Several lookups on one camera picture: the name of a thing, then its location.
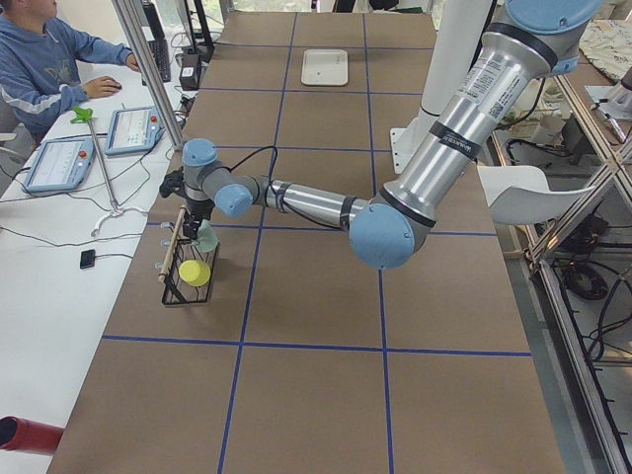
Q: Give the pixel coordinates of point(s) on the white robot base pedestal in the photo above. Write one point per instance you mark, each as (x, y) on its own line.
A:
(429, 99)

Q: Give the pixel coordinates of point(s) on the black keyboard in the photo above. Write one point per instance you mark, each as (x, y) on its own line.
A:
(160, 51)

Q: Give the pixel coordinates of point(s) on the far teach pendant tablet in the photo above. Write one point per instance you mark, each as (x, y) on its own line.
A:
(133, 130)

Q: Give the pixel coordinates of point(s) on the white chair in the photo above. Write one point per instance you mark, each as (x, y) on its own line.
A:
(520, 195)

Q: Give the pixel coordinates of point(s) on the red cylinder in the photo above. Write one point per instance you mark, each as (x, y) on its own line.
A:
(27, 436)

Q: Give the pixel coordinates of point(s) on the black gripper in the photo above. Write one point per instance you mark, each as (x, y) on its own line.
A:
(197, 210)

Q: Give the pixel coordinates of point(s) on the small black device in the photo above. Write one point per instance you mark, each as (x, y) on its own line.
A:
(87, 259)

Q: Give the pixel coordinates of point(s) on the aluminium frame post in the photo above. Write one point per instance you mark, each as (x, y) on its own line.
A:
(131, 26)

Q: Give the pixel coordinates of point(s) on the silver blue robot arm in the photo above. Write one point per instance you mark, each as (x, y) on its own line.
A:
(489, 54)

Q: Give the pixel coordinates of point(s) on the black power adapter box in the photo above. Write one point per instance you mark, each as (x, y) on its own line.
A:
(190, 72)

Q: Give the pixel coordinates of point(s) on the light green plastic cup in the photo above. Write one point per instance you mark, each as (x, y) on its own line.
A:
(207, 240)

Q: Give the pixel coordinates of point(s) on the metal stand with green clip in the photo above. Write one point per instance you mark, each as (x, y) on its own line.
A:
(86, 116)

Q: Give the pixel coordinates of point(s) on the wooden basket handle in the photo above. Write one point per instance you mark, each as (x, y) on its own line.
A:
(171, 249)

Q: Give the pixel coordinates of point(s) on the teach pendant tablet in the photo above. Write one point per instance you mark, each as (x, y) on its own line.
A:
(133, 130)
(61, 165)

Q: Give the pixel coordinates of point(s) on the person in blue hoodie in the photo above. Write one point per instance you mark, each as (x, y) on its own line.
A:
(39, 55)

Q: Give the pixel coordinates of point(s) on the near teach pendant tablet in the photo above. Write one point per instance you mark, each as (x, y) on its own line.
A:
(61, 165)

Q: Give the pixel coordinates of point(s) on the yellow plastic cup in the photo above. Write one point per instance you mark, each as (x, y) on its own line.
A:
(195, 273)

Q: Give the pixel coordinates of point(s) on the white plastic tray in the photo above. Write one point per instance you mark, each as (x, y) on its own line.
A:
(325, 67)

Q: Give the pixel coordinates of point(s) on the black wire basket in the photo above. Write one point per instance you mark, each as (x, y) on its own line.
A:
(176, 291)

